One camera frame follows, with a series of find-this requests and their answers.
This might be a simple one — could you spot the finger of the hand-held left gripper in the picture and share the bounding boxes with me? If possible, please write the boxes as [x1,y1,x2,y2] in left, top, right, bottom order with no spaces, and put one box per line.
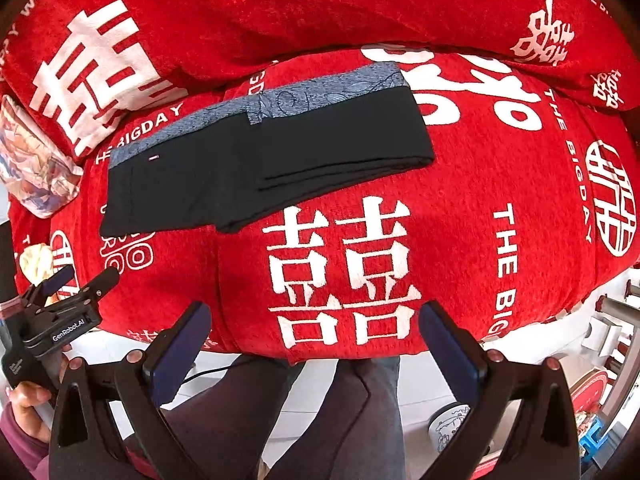
[41,265,77,297]
[75,267,121,307]

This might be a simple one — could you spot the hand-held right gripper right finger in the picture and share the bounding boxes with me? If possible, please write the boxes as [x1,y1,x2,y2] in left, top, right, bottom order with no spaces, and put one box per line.
[419,301,583,480]

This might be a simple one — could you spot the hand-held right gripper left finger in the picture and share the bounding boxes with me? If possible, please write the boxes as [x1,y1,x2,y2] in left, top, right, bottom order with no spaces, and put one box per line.
[49,301,213,480]

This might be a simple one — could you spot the black pants with grey waistband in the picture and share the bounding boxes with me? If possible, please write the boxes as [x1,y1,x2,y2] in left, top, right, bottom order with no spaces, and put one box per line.
[99,61,435,237]

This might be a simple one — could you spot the person's left forearm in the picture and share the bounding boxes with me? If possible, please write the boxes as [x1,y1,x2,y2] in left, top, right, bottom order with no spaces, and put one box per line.
[0,402,52,480]

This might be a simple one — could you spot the person's left hand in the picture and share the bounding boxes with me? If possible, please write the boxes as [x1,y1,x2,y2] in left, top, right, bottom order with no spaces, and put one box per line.
[7,355,85,436]

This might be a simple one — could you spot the cream crumpled cloth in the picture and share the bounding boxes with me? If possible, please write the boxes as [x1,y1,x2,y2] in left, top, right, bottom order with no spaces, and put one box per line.
[17,244,57,283]

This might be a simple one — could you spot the white patterned cup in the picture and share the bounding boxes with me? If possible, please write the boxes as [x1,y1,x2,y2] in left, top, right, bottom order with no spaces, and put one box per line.
[428,401,497,465]

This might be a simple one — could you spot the person's left leg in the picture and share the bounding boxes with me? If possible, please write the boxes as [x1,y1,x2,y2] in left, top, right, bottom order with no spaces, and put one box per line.
[122,357,307,480]

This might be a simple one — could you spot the person's leg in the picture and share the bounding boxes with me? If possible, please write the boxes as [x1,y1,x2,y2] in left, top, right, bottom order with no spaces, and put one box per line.
[267,355,407,480]
[122,357,307,480]

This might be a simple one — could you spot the cartoon printed pillow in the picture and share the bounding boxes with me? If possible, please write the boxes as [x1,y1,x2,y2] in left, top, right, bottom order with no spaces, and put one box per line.
[0,95,84,219]

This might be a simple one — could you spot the person's right leg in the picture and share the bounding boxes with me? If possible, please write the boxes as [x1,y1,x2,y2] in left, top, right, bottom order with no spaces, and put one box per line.
[267,355,407,480]

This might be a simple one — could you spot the red printed blanket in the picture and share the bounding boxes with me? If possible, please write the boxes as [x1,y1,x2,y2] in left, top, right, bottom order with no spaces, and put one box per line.
[7,45,640,366]

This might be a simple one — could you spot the round red box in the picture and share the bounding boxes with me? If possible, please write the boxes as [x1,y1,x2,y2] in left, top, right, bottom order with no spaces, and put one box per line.
[569,366,610,428]

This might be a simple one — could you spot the white cardboard box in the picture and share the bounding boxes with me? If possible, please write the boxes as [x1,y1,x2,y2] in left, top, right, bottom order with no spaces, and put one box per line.
[581,317,626,357]

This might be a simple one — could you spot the blue plastic stool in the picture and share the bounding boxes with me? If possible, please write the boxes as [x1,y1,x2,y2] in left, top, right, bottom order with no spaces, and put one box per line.
[579,422,618,463]

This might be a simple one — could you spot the red pillow white characters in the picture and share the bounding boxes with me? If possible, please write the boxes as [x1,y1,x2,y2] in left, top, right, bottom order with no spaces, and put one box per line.
[0,0,640,163]

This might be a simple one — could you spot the black cable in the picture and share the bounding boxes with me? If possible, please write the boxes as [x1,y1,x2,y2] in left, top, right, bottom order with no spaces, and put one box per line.
[179,357,283,388]

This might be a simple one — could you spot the grey metal frame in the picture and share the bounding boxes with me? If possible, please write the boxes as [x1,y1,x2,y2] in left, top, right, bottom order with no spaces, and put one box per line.
[594,277,640,413]

